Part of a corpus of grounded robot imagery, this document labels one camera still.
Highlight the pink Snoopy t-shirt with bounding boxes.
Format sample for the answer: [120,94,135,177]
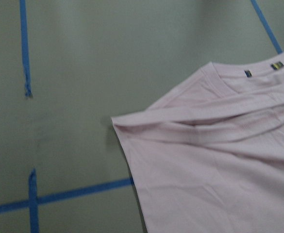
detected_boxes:
[112,52,284,233]

